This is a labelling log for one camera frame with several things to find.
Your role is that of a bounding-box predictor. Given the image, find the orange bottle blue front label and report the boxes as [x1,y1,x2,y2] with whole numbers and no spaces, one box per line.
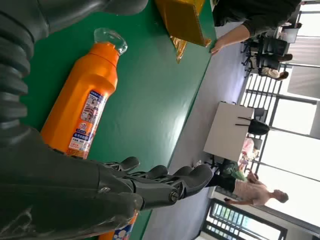
[98,211,140,240]

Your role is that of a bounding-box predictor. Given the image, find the green mat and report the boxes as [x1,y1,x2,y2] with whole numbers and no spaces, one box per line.
[20,0,217,240]

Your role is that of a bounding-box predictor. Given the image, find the white background table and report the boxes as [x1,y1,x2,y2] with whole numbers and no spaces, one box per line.
[203,101,254,163]

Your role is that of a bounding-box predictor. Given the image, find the yellow plastic-wrapped box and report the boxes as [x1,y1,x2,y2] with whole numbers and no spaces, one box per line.
[154,0,213,64]

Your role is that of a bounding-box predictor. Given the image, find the black-framed glass cabinet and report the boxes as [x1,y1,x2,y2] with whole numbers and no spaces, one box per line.
[202,198,288,240]

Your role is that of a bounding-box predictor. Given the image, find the standing background person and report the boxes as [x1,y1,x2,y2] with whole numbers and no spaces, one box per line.
[207,172,289,207]

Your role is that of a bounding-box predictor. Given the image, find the seated background person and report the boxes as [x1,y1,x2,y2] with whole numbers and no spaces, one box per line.
[237,137,260,167]

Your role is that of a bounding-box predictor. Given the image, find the black office chair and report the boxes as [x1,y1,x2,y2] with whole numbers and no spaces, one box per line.
[235,115,270,137]

